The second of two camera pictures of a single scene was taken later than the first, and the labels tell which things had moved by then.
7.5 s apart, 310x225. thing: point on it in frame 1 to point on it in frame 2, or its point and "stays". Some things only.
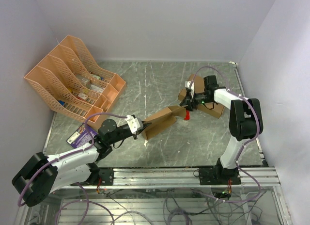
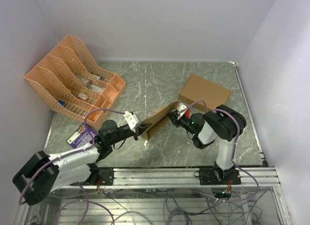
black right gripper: (186, 102) to (173, 117)
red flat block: (188, 115) stays
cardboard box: (162, 120) stays
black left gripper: (145, 125) stays
